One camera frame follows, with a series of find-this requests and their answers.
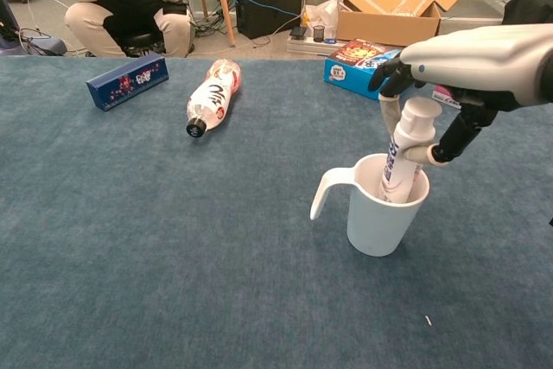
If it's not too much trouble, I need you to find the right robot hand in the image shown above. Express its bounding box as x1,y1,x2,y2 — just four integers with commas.
372,24,553,167

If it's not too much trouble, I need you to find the white toothpaste tube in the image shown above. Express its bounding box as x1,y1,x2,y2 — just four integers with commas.
378,97,443,205

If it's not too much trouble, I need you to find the white pink small box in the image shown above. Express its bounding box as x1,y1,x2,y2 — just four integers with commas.
431,86,462,110

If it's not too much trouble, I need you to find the black cloth cover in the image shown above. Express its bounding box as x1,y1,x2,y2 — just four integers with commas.
503,0,553,28

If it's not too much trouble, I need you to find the cardboard box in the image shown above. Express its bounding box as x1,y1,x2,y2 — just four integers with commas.
318,0,473,49

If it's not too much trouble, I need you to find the blue snack box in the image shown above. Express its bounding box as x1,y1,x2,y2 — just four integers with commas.
323,38,405,101

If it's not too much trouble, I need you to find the white plastic bag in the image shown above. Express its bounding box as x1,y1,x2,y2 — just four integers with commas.
302,0,340,40

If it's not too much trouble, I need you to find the black computer case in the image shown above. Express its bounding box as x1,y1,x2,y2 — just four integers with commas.
232,0,304,41

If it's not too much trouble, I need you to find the plastic bottle red white label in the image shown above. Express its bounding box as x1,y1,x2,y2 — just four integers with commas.
186,58,243,140

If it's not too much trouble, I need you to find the black stool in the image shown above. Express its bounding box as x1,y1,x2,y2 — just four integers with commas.
123,31,168,59

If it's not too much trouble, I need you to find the blue table mat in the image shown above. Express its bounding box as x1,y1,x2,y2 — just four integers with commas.
0,55,553,369

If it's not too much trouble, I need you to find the dark blue long box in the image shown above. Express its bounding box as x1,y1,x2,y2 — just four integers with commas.
85,51,170,112

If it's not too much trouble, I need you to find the seated person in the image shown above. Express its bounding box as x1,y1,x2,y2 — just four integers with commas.
61,0,194,59

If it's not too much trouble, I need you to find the dark blue machine housing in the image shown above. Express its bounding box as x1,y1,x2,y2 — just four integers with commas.
0,0,68,58

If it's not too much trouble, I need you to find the white plastic mug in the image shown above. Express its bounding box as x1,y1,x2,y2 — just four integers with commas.
309,153,431,258

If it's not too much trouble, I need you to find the blue cable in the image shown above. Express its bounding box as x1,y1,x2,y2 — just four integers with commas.
235,0,303,19

